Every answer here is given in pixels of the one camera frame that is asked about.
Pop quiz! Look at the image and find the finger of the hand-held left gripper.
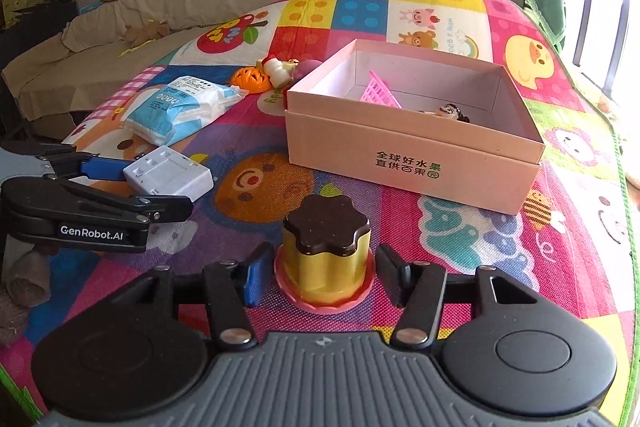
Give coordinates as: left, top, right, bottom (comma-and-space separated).
0, 139, 130, 182
47, 177, 195, 224

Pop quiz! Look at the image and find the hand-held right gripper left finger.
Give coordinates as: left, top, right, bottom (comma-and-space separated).
115, 242, 275, 350

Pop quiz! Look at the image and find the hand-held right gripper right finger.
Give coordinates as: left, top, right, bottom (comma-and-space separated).
375, 244, 538, 350

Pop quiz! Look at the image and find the white plastic charger box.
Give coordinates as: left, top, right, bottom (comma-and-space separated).
122, 145, 215, 198

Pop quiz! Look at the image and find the yellow pudding toy brown top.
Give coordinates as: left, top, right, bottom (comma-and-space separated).
274, 194, 376, 315

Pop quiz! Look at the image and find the blue white wet wipes pack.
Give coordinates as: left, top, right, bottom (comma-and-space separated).
121, 76, 249, 146

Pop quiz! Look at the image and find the pink cardboard box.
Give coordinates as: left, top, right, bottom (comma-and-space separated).
284, 38, 547, 216

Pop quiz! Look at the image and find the brown sock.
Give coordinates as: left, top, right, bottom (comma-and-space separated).
0, 249, 53, 348

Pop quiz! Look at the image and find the colourful cartoon play mat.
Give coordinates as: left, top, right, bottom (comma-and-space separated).
0, 0, 632, 427

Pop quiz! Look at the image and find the brown plush toy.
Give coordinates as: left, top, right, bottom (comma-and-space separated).
122, 21, 171, 48

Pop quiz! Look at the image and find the beige sofa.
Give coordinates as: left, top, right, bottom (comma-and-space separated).
2, 0, 381, 138

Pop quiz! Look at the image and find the orange toy ball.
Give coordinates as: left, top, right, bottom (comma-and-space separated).
230, 66, 275, 94

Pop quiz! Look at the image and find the dark glass cabinet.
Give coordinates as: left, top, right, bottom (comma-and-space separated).
0, 0, 78, 68

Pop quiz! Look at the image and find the small dark-haired figurine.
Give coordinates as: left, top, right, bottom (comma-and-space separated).
417, 103, 471, 124

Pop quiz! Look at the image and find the white toy bottle red cap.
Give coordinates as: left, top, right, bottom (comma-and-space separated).
256, 55, 300, 88

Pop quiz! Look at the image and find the pink toy basket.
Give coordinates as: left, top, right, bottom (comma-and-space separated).
357, 70, 403, 109

